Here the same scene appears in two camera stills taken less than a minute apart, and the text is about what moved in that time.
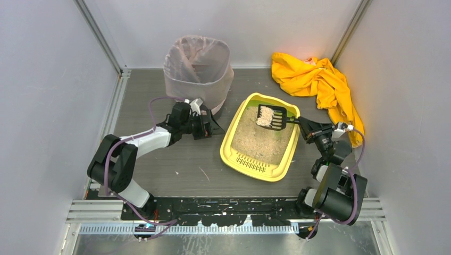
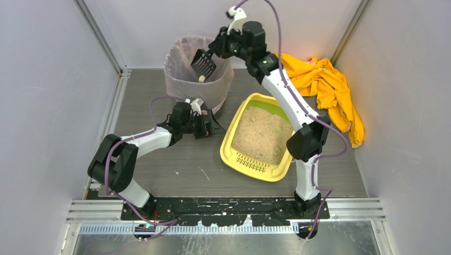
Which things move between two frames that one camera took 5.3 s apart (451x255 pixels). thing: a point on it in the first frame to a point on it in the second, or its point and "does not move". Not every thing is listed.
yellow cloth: [312, 76] does not move
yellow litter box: [265, 152] does not move
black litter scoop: [274, 117] to [202, 64]
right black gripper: [311, 130] to [217, 46]
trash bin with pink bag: [199, 67] does not move
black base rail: [222, 211] does not move
